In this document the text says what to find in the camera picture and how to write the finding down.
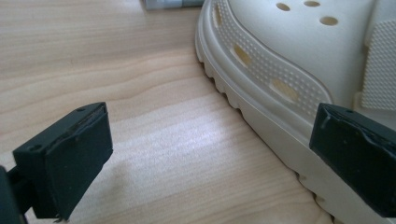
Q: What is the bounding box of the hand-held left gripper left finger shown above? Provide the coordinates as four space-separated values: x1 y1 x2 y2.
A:
12 102 114 223

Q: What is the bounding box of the metal frame shoe rack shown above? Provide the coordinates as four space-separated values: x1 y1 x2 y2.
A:
142 0 205 11

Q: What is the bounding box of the cream clog shoe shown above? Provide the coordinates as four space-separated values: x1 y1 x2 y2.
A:
194 0 396 224

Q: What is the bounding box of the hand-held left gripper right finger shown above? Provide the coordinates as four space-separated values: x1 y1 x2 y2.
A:
308 103 396 218

